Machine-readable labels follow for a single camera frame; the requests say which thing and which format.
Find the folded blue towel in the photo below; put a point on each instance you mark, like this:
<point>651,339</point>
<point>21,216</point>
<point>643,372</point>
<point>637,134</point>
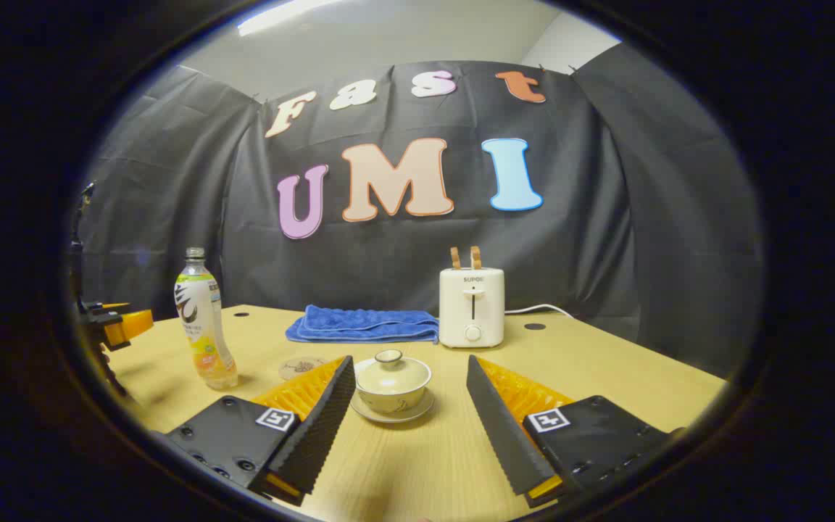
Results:
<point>363,325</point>

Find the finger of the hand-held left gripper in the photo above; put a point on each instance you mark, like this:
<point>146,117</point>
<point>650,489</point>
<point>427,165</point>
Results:
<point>127,326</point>
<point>117,305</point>

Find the beige teacup lid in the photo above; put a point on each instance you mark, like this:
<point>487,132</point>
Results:
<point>392,373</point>

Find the beige ceramic saucer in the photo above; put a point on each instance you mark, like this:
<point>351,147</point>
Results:
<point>392,417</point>

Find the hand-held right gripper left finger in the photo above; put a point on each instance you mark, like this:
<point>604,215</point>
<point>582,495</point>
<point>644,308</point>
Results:
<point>320,442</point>

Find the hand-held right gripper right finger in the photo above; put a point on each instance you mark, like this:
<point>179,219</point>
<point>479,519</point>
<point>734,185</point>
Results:
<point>508,442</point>

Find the plastic water bottle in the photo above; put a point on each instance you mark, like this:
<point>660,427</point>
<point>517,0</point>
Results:
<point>204,319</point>

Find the black backdrop cloth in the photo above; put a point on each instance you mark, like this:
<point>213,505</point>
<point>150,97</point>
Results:
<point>591,217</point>

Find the white toaster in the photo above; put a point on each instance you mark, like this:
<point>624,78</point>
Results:
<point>490,308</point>

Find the round brown coaster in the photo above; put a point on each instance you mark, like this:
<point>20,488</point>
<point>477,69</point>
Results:
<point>300,368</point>

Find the beige ceramic teacup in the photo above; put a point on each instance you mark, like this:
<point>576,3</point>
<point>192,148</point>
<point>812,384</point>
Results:
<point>392,403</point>

